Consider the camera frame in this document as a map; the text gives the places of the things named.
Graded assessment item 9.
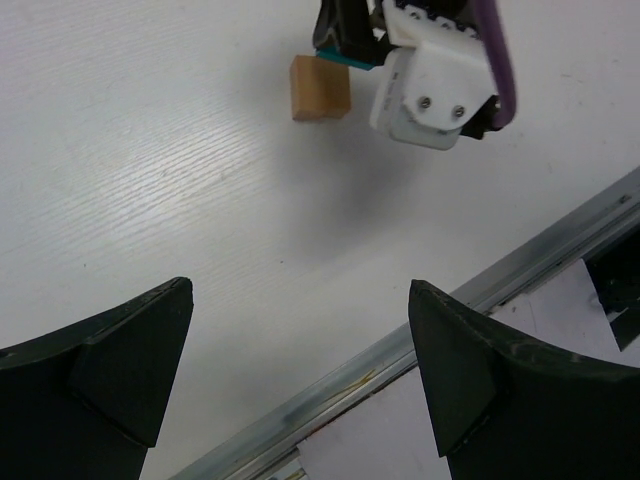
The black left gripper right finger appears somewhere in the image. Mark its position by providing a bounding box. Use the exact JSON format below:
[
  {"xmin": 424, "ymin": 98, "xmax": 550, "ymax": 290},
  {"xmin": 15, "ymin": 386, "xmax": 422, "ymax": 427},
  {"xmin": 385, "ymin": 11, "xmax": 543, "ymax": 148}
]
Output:
[{"xmin": 408, "ymin": 280, "xmax": 639, "ymax": 479}]

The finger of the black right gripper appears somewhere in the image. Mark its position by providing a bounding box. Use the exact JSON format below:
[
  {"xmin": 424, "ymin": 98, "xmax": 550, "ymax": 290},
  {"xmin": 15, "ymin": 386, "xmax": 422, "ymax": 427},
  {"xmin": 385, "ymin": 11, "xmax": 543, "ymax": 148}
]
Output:
[
  {"xmin": 342, "ymin": 0, "xmax": 384, "ymax": 63},
  {"xmin": 312, "ymin": 0, "xmax": 343, "ymax": 50}
]

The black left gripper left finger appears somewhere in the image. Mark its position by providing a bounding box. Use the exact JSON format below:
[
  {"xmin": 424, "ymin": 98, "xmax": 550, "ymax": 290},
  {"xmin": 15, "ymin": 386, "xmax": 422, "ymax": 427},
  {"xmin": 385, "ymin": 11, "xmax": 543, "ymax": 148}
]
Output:
[{"xmin": 1, "ymin": 277, "xmax": 193, "ymax": 479}]

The teal wood block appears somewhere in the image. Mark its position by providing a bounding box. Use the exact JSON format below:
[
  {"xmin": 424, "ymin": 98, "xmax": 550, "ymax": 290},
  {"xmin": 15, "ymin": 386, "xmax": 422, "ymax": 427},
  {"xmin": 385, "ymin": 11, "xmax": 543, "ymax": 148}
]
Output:
[{"xmin": 316, "ymin": 46, "xmax": 375, "ymax": 71}]

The natural wood block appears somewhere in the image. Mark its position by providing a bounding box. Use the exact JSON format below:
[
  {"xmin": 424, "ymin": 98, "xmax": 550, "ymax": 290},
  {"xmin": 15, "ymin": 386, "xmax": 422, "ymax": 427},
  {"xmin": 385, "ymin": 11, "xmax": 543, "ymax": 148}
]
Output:
[
  {"xmin": 290, "ymin": 55, "xmax": 326, "ymax": 121},
  {"xmin": 316, "ymin": 58, "xmax": 351, "ymax": 119}
]

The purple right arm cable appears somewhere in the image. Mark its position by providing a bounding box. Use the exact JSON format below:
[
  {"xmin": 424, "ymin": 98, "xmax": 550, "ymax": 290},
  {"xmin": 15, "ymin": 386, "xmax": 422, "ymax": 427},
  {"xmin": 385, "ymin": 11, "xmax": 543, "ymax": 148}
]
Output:
[{"xmin": 472, "ymin": 0, "xmax": 519, "ymax": 129}]

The aluminium table edge rail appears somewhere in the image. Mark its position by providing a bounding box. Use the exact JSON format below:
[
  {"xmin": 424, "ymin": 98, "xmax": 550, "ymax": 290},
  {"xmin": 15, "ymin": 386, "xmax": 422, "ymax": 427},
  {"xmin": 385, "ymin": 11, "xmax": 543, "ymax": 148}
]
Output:
[{"xmin": 176, "ymin": 170, "xmax": 639, "ymax": 479}]

